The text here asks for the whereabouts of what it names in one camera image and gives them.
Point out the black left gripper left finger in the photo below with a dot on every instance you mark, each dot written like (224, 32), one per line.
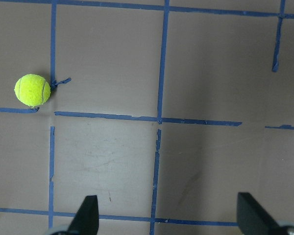
(86, 220)

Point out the yellow tennis ball centre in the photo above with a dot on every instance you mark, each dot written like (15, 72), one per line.
(32, 90)

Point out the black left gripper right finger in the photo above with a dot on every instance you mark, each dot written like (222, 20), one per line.
(253, 219)

